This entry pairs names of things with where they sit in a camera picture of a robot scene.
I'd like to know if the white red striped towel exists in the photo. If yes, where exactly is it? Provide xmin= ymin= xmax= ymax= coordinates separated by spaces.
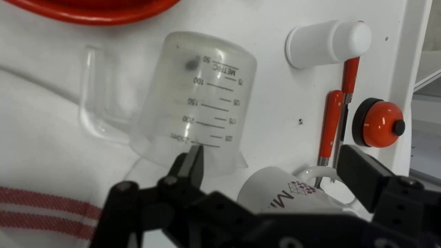
xmin=0 ymin=70 xmax=145 ymax=248

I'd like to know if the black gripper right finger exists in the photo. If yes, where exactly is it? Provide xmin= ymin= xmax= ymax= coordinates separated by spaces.
xmin=336 ymin=144 xmax=394 ymax=212

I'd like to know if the white plastic tray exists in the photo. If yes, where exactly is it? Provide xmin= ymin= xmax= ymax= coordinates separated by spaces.
xmin=0 ymin=0 xmax=432 ymax=186

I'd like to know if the clear plastic measuring cup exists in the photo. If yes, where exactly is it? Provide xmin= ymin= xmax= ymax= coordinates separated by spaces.
xmin=78 ymin=31 xmax=257 ymax=173

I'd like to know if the white ceramic mug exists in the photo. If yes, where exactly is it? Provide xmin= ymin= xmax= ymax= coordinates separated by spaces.
xmin=236 ymin=166 xmax=354 ymax=215

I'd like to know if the red bowl with beans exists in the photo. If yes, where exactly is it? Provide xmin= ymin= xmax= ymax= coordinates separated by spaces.
xmin=5 ymin=0 xmax=180 ymax=26

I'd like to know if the small white shaker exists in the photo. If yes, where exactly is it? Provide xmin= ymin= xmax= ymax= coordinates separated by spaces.
xmin=285 ymin=20 xmax=371 ymax=69

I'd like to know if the red handled utensil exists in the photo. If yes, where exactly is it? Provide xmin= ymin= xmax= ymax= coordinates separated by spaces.
xmin=316 ymin=58 xmax=359 ymax=166

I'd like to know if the orange black round timer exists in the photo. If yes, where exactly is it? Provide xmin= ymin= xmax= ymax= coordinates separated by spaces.
xmin=351 ymin=97 xmax=405 ymax=147

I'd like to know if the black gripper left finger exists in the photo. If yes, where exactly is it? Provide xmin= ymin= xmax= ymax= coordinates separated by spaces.
xmin=168 ymin=144 xmax=203 ymax=186

